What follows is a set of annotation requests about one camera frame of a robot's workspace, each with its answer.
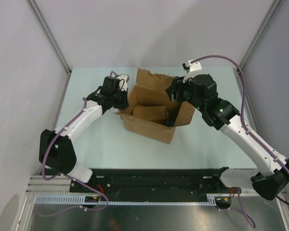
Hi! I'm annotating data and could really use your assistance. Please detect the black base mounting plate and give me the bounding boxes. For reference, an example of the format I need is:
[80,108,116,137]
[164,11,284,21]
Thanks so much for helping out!
[69,167,233,201]

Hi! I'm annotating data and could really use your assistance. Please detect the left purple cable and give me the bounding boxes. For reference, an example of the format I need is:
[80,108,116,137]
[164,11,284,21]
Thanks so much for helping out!
[35,71,118,217]

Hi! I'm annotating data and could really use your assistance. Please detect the grey slotted cable duct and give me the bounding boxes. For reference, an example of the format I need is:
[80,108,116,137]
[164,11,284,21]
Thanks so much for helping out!
[35,194,232,206]

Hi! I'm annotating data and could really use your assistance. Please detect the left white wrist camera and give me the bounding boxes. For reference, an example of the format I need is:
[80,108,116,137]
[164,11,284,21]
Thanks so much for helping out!
[117,74,130,91]

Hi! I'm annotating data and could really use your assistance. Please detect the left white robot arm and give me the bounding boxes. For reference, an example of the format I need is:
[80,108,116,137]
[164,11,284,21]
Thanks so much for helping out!
[39,72,129,193]

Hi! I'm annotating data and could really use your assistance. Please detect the blue object inside box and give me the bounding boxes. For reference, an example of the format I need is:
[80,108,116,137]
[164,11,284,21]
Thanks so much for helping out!
[166,120,175,127]

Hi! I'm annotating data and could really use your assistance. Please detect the right aluminium frame post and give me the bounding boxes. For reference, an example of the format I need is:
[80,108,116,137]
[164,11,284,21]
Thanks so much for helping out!
[239,0,284,70]

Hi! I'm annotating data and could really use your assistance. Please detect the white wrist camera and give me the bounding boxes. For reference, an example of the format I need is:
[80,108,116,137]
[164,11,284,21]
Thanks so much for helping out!
[182,60,202,83]
[117,74,130,91]

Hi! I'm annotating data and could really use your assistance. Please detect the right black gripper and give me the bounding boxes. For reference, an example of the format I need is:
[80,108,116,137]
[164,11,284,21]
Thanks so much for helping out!
[165,73,205,112]

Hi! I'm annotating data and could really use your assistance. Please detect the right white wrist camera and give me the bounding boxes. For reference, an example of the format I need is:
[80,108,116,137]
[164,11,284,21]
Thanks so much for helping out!
[182,60,202,83]

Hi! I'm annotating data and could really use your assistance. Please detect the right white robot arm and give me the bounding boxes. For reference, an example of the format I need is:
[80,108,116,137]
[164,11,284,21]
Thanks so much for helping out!
[165,74,289,201]

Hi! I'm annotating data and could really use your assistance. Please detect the left aluminium frame post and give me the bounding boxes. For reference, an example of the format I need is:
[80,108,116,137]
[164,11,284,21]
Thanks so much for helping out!
[26,0,71,75]

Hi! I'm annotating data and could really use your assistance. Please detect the aluminium frame post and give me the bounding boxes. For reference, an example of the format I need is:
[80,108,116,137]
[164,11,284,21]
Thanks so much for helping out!
[26,0,71,75]
[239,0,284,70]

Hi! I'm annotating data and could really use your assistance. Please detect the brown cardboard express box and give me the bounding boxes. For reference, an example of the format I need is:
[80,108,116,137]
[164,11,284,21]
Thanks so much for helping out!
[116,68,195,144]

